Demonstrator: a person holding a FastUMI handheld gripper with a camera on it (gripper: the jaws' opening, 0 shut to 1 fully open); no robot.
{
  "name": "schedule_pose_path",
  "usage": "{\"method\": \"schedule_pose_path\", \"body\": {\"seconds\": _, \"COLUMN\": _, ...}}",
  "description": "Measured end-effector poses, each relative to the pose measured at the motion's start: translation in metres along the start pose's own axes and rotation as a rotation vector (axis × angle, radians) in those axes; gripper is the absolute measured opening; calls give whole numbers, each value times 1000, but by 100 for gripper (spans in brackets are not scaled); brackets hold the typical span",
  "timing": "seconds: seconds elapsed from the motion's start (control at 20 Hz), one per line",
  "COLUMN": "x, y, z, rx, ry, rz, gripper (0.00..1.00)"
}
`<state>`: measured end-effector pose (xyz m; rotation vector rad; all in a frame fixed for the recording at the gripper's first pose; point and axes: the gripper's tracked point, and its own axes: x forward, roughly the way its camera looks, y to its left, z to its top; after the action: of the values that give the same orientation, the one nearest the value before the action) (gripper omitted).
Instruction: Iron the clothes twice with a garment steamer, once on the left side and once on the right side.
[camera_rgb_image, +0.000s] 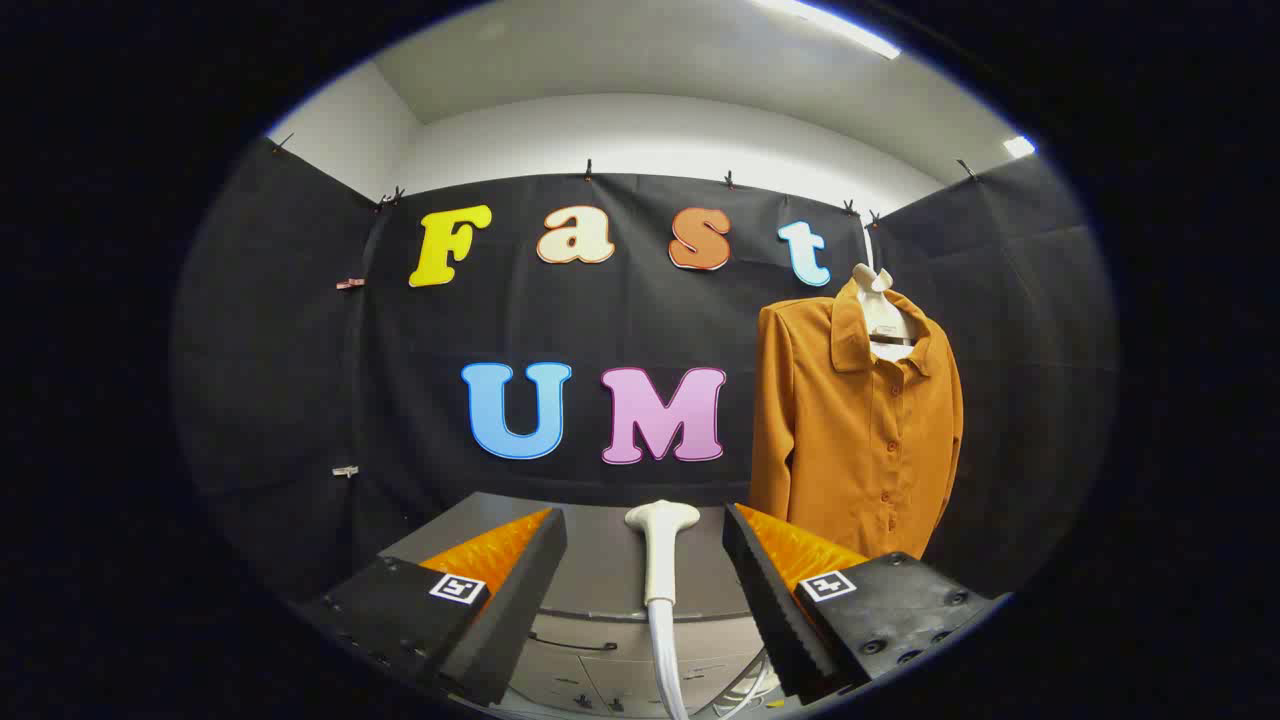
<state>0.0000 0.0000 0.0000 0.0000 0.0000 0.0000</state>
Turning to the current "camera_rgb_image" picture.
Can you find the row of black clips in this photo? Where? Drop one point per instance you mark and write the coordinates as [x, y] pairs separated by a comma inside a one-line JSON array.
[[588, 170]]

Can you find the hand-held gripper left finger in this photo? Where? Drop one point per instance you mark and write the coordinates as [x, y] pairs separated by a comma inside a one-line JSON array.
[[520, 600]]

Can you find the orange button-up shirt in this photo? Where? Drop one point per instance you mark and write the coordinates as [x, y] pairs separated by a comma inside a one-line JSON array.
[[850, 450]]

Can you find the grey cabinet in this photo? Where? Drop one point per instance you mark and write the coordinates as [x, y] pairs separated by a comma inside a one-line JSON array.
[[600, 560]]

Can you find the white garment hanger form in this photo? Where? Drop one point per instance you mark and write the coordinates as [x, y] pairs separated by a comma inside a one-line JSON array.
[[882, 310]]

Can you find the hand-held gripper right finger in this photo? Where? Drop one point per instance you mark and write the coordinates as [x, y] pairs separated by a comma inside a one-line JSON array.
[[770, 600]]

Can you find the small ceiling light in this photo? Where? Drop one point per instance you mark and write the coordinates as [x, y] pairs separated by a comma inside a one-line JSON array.
[[1019, 146]]

